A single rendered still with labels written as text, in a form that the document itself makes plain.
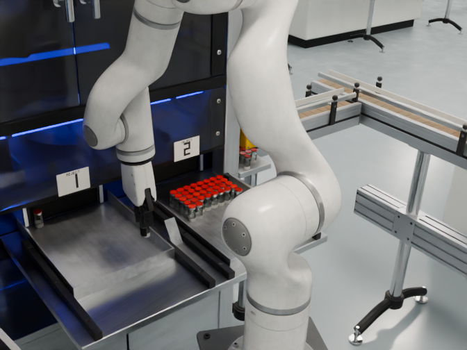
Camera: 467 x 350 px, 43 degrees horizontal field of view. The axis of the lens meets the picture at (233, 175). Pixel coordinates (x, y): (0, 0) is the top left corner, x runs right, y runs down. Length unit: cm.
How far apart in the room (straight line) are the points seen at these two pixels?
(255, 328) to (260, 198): 28
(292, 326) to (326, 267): 188
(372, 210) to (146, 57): 157
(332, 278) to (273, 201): 199
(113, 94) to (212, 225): 57
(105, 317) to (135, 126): 41
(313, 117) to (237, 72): 125
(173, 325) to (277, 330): 95
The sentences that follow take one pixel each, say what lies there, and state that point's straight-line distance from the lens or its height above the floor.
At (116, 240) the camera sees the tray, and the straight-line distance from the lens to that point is 155.
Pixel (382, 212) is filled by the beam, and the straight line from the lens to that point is 248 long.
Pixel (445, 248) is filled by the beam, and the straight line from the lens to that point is 235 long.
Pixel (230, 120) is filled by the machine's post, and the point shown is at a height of 107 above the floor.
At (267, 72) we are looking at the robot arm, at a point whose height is 146.
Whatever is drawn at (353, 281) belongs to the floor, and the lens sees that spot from 291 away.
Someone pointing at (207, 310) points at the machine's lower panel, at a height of 39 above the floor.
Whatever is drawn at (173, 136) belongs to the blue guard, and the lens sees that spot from 165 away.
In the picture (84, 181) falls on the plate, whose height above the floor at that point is 101.
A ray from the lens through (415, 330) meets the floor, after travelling 273.
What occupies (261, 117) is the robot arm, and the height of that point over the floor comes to 140.
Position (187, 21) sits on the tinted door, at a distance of 158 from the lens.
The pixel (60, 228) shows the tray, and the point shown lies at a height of 88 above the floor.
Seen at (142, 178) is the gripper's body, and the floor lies 113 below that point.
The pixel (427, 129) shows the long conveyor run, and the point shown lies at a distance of 221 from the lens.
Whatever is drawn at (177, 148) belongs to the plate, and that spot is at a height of 103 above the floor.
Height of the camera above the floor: 176
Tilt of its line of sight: 28 degrees down
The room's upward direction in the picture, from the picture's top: 2 degrees clockwise
